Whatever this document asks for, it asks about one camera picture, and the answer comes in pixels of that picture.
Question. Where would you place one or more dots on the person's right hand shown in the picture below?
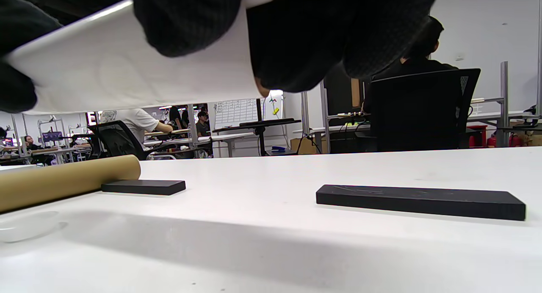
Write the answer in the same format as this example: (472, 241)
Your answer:
(317, 34)

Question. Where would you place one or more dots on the black mesh chair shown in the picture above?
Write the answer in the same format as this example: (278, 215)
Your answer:
(116, 140)

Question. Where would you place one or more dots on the black monitor stand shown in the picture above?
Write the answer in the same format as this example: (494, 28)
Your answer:
(260, 128)

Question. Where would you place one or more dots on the brown cardboard box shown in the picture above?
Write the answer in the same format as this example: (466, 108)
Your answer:
(305, 145)

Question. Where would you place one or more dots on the person's left hand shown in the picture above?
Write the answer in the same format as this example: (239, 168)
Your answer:
(21, 22)

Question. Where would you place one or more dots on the colourful cartoon panel poster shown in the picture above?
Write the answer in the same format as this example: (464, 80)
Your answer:
(127, 68)

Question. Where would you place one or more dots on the small red cabinet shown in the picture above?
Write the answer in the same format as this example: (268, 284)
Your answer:
(477, 136)

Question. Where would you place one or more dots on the dark glass door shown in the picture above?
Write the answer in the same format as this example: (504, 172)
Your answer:
(338, 94)

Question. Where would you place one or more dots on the small blue object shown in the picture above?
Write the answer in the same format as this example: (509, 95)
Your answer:
(278, 149)

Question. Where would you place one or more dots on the brown cardboard mailing tube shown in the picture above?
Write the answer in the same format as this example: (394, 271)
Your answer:
(63, 181)

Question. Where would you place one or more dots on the red fire extinguisher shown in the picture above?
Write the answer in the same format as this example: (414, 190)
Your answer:
(492, 140)
(514, 140)

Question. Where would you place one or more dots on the black office chair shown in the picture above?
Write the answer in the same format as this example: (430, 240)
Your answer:
(419, 111)

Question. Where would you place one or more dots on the black bar weight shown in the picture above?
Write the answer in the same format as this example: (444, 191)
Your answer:
(144, 187)
(423, 202)

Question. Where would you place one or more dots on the whiteboard with table chart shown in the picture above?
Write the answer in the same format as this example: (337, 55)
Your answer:
(237, 111)

